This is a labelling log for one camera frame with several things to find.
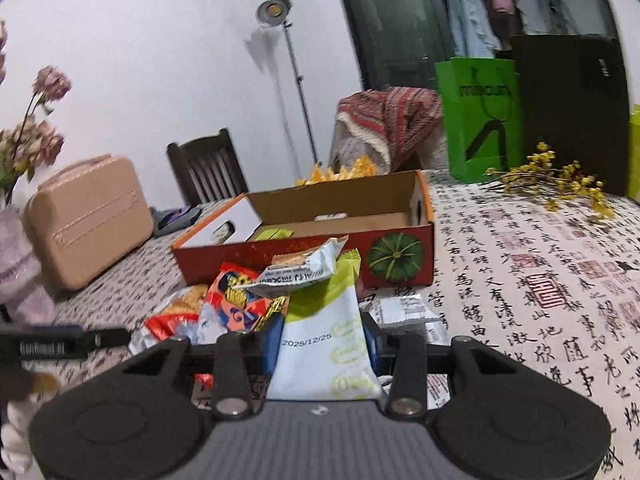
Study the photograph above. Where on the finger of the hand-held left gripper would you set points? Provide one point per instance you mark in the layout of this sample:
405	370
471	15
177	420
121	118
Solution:
107	338

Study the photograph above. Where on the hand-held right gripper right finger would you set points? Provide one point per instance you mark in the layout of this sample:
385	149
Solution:
372	347

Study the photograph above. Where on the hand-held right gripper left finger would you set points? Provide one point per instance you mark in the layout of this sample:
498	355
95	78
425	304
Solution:
270	345

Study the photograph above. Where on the clear plastic snack packet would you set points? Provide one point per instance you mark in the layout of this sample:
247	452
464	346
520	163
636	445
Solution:
405	310

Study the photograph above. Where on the white green snack packet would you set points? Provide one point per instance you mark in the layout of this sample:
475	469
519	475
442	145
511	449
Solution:
320	340

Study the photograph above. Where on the red blue snack packet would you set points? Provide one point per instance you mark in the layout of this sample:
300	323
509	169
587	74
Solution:
235	305

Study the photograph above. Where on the red white snack packet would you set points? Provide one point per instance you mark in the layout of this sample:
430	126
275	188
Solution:
165	327

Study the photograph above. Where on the grey white snack packet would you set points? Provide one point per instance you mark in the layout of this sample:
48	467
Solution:
295	275

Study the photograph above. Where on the red cardboard box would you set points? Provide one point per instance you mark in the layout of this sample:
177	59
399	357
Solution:
400	260

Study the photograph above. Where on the lilac fuzzy cloth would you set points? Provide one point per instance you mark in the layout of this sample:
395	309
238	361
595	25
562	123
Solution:
20	260

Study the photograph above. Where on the small yellow-green snack packet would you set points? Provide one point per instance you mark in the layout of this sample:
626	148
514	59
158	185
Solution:
272	234

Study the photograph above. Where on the pink hard-shell suitcase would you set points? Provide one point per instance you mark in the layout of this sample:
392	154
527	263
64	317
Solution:
85	220

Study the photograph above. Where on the grey purple pouch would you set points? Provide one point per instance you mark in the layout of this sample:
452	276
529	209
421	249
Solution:
175	220

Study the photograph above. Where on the orange artificial flowers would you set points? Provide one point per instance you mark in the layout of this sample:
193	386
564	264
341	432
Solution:
350	170

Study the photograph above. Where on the dark wooden chair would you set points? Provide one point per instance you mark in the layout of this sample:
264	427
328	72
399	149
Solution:
205	165

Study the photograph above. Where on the red patterned cloth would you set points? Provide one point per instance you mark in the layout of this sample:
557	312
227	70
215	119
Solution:
400	115

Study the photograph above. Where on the pink flower bouquet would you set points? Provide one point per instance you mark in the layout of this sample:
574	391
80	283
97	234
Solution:
50	82

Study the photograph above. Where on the yellow flower branch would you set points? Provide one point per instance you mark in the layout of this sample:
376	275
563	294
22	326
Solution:
545	152

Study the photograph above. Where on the green paper bag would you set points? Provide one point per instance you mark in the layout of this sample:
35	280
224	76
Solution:
480	110

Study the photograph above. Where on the black paper bag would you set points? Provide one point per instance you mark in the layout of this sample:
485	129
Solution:
570	110

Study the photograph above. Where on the yellow-green bag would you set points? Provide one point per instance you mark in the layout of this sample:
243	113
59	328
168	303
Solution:
635	150

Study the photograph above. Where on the studio light on stand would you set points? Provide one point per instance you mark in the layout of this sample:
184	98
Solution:
274	10

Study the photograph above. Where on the light blue hanging garment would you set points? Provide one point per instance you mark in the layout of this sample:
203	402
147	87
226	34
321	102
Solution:
467	15

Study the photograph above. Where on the white hanging garment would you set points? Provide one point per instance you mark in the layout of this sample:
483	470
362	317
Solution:
532	5

